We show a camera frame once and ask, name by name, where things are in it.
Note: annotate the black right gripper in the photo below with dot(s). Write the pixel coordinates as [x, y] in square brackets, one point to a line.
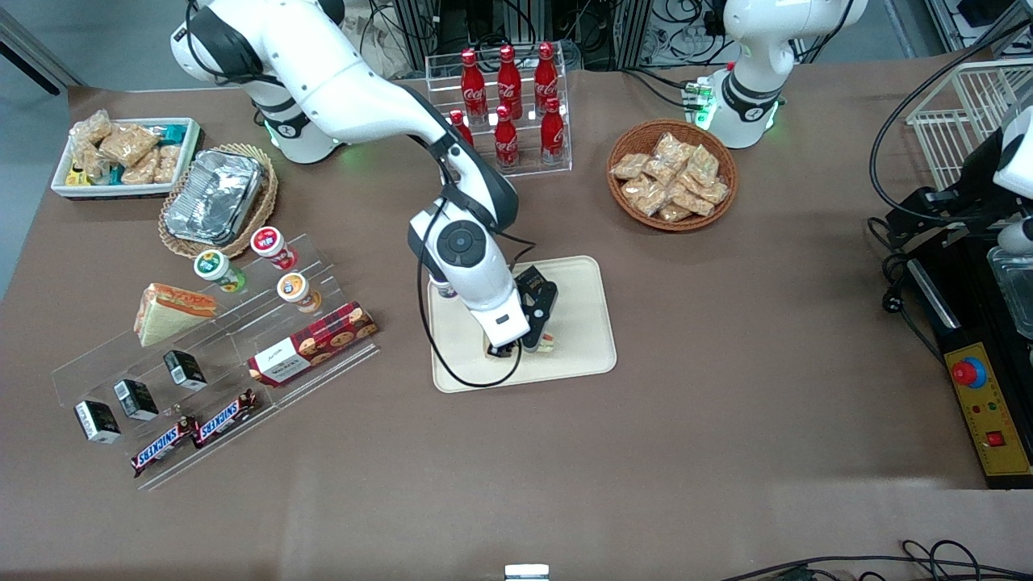
[534, 292]

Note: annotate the triangle sandwich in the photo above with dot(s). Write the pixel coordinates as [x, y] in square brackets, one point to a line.
[171, 313]
[551, 344]

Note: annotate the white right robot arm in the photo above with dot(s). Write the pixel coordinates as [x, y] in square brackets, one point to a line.
[363, 97]

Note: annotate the beige plastic tray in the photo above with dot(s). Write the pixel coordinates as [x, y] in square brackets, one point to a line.
[577, 339]

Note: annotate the blue lid yogurt cup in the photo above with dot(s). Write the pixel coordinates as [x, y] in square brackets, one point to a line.
[443, 289]

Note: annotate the round brown wicker basket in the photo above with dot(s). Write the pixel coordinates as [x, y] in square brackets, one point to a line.
[625, 206]

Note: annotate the clear acrylic bottle rack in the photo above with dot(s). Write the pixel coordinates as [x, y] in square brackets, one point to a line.
[524, 165]

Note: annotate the clear wrapped snack packet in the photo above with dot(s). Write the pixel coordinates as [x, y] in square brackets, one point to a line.
[89, 163]
[646, 195]
[629, 166]
[671, 148]
[715, 193]
[90, 127]
[703, 163]
[142, 169]
[692, 200]
[675, 213]
[168, 163]
[127, 144]

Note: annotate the red cola bottle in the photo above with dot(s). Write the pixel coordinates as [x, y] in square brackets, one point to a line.
[473, 81]
[508, 77]
[545, 74]
[460, 125]
[552, 133]
[506, 141]

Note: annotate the red plaid cookie box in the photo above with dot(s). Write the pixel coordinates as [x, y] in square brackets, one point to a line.
[311, 345]

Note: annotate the orange lid yogurt cup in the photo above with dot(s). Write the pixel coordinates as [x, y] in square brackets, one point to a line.
[295, 289]

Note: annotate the red lid yogurt cup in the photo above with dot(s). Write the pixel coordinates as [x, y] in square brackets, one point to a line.
[271, 244]

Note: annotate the clear acrylic stepped stand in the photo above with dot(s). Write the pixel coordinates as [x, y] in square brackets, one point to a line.
[242, 323]

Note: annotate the oval tan wicker basket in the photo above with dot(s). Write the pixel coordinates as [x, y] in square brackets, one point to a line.
[266, 202]

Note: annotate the snickers chocolate bar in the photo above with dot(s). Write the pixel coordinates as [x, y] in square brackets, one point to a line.
[164, 446]
[226, 417]

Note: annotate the green lid yogurt cup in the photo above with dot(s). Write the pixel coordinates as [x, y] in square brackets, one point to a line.
[216, 268]

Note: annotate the crumpled beige cloth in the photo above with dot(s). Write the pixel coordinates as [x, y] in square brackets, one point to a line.
[387, 58]

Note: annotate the silver foil container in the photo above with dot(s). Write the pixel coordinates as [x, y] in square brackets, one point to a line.
[214, 198]

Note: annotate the white rectangular bin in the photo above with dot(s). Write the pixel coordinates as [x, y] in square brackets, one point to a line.
[190, 153]

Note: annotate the teal snack packet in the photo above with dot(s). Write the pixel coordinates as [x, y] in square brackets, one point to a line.
[171, 131]

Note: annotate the black equipment base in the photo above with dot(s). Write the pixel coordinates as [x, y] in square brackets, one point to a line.
[960, 266]

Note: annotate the yellow emergency stop control box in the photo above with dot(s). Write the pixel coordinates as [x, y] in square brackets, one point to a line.
[993, 411]

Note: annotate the clear plastic container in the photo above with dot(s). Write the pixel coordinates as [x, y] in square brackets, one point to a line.
[1015, 282]

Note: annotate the white and black device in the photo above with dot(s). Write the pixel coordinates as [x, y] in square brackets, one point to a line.
[1018, 153]

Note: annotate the aluminium frame rack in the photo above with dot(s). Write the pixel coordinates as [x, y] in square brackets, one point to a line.
[625, 32]

